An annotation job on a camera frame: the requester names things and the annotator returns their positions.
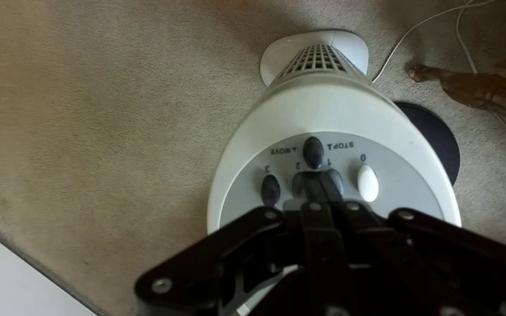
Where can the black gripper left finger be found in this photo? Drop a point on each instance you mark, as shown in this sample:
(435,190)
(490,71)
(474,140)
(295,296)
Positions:
(254,264)

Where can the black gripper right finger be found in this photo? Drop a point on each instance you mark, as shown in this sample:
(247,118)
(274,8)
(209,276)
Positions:
(430,264)

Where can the black round disc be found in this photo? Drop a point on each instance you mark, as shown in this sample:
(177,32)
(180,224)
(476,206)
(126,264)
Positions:
(437,141)

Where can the white tower fan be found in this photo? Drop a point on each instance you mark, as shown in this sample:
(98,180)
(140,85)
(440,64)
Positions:
(324,111)

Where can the marble top side table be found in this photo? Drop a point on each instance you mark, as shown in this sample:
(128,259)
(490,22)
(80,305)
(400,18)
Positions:
(483,89)

